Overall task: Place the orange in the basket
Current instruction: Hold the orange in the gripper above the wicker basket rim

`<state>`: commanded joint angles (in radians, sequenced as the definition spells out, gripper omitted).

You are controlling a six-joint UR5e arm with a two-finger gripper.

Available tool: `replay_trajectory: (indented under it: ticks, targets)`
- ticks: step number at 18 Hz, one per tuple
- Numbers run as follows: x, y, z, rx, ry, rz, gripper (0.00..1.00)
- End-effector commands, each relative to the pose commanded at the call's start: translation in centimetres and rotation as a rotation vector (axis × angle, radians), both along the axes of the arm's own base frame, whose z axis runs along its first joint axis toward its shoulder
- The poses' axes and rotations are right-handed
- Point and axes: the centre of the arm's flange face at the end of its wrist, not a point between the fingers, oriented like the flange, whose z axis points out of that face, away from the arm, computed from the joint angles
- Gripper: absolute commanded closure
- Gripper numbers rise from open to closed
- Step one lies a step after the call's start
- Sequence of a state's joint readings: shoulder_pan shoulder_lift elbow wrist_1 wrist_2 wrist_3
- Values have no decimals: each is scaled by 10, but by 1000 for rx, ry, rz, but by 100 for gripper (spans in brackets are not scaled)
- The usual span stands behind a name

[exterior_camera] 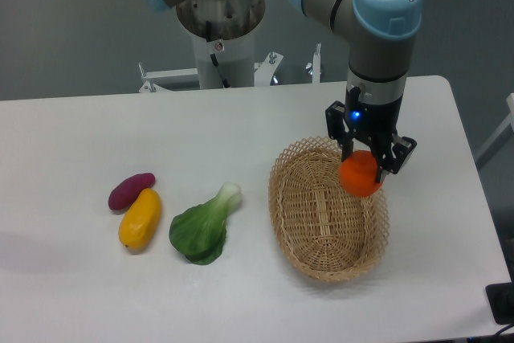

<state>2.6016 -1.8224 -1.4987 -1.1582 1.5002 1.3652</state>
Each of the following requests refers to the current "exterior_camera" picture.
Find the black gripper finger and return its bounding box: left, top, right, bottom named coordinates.
left=325, top=101, right=353, bottom=161
left=371, top=133, right=417, bottom=183

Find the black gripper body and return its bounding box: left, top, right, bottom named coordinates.
left=346, top=88, right=402, bottom=143

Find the orange fruit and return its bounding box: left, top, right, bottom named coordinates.
left=338, top=150, right=382, bottom=198

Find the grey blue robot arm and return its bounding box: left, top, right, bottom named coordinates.
left=147, top=0, right=423, bottom=182

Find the woven wicker basket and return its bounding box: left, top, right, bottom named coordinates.
left=268, top=137, right=390, bottom=283

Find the black device at edge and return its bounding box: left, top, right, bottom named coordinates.
left=485, top=283, right=513, bottom=325

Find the green bok choy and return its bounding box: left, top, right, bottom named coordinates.
left=169, top=182, right=243, bottom=265

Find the yellow mango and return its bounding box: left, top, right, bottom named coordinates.
left=118, top=188, right=161, bottom=251

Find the purple sweet potato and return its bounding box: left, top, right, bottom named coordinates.
left=108, top=173, right=156, bottom=211

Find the white metal base frame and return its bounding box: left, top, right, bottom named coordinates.
left=138, top=43, right=324, bottom=93

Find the white frame at right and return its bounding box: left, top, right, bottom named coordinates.
left=474, top=93, right=513, bottom=170

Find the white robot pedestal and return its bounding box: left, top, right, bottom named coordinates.
left=176, top=0, right=266, bottom=89

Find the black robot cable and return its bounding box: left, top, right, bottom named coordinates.
left=205, top=20, right=231, bottom=89

